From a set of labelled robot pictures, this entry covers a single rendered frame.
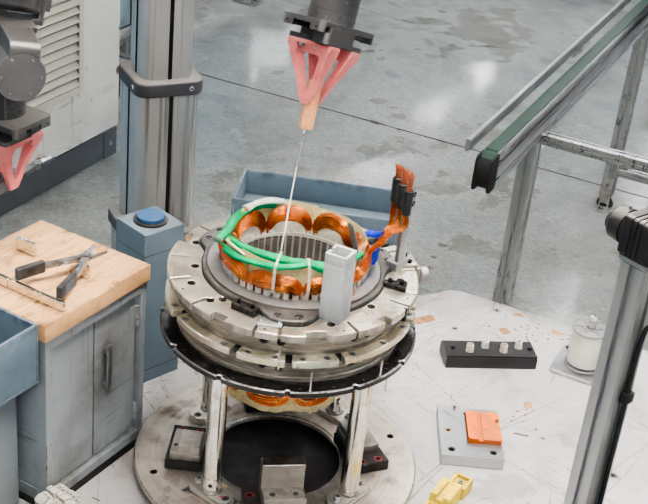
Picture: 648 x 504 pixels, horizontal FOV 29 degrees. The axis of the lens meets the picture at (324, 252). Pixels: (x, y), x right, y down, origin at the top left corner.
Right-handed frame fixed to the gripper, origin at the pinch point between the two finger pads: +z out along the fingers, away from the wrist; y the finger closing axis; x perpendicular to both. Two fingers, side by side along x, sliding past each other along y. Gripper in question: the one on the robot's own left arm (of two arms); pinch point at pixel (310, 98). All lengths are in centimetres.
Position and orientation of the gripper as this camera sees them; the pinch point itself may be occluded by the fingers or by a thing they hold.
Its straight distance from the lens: 150.8
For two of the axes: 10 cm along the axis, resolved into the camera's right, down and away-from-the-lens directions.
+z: -2.5, 9.5, 1.6
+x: -7.5, -3.0, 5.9
